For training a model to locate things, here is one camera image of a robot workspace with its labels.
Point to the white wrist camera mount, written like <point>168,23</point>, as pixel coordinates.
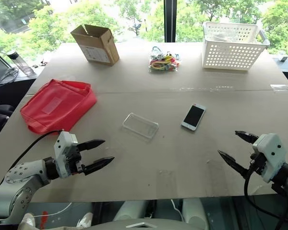
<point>63,153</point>
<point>270,155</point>

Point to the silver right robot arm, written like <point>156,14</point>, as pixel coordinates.
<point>286,178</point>

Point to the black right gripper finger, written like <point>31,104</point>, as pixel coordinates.
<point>231,163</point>
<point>246,136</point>

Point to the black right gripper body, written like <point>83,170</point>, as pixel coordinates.
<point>259,163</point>

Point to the clear water bottle black cap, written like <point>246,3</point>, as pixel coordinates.
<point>20,62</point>

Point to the red fabric bag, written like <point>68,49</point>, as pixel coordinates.
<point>57,106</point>

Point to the white perforated plastic basket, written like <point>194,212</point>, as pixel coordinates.
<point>232,48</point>

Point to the white shoe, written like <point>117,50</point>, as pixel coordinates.
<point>28,220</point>
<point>85,219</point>

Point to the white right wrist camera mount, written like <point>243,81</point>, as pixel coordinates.
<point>270,155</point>

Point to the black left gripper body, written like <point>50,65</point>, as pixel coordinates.
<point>75,160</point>

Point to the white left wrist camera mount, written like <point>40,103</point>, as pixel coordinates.
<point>63,153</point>

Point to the black window frame post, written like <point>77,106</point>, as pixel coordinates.
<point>170,20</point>

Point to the clear plastic phone case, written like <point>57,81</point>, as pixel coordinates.
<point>140,127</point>

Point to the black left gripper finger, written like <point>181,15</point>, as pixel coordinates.
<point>98,164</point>
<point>91,144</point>

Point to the open brown cardboard box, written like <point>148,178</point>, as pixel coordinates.
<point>98,46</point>

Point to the white smartphone with black screen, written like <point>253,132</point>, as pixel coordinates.
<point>193,116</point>

